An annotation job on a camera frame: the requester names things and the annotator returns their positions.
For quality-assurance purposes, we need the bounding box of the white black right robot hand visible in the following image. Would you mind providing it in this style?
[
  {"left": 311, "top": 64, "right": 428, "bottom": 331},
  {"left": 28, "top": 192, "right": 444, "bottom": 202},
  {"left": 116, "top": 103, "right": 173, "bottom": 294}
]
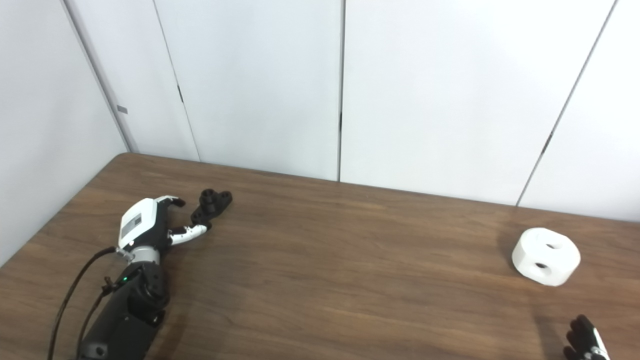
[{"left": 563, "top": 314, "right": 611, "bottom": 360}]

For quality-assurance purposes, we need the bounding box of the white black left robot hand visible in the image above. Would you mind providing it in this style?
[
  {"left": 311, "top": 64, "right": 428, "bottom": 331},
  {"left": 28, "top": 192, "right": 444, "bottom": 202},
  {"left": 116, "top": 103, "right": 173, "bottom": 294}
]
[{"left": 117, "top": 195, "right": 209, "bottom": 251}]

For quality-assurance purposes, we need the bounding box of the black flanged holder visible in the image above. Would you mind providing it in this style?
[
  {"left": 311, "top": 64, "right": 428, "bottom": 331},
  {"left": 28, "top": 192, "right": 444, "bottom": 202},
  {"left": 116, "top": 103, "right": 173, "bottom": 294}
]
[{"left": 190, "top": 188, "right": 233, "bottom": 231}]

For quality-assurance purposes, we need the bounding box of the round white piece with holes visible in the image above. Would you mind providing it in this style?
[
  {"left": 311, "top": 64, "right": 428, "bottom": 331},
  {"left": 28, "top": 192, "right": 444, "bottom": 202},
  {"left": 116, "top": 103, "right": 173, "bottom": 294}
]
[{"left": 511, "top": 227, "right": 582, "bottom": 287}]

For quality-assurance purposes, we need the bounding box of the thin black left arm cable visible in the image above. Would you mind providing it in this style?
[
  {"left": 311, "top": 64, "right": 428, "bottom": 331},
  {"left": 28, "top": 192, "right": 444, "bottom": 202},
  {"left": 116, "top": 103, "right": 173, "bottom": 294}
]
[{"left": 75, "top": 276, "right": 117, "bottom": 360}]

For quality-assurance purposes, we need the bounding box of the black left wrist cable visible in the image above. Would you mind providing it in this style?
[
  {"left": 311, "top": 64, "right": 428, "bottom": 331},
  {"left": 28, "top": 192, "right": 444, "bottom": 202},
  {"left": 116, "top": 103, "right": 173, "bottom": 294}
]
[{"left": 47, "top": 246, "right": 121, "bottom": 360}]

